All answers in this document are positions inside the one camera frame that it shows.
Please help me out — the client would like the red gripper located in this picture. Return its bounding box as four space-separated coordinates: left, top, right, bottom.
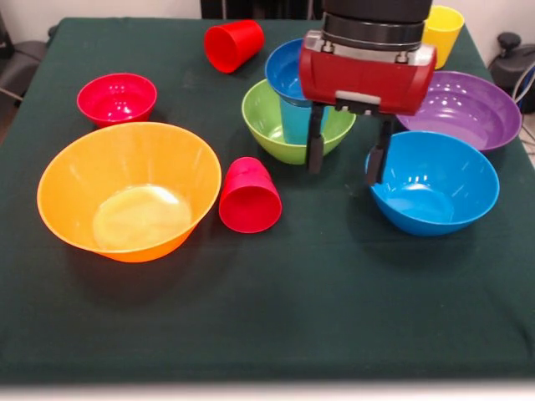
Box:
298 39 438 187

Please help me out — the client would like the light blue cup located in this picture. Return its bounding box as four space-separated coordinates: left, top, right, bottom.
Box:
278 98 331 145

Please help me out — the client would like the light blue bowl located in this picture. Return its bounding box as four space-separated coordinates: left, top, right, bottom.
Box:
364 130 501 237

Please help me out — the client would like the green bowl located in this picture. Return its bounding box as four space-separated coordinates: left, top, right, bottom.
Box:
241 79 358 165

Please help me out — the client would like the small dark blue bowl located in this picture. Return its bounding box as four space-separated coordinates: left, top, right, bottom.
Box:
264 38 313 103

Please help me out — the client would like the short crimson cup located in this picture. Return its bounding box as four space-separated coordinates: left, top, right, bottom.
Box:
218 156 283 234

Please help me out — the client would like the purple bowl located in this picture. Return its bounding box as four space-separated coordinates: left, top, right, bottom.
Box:
395 70 523 152

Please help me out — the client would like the tall red cup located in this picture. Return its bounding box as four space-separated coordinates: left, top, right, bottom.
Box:
203 19 266 75

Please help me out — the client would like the yellow cup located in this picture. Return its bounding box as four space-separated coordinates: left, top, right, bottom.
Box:
421 5 466 71

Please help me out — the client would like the dark green tablecloth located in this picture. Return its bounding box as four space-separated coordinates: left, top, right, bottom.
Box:
0 16 535 383

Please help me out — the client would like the black office chair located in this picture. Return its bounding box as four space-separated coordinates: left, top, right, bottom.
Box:
0 12 50 101
487 32 535 101

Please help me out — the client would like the large orange bowl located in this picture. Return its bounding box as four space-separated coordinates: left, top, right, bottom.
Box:
36 121 223 264

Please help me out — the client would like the small crimson bowl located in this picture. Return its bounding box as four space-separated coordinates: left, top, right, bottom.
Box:
76 73 158 129

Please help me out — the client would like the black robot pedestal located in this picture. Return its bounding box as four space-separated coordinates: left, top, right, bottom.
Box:
200 0 325 21

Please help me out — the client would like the tangle of cables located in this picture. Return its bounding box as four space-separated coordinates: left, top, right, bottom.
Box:
506 62 535 145

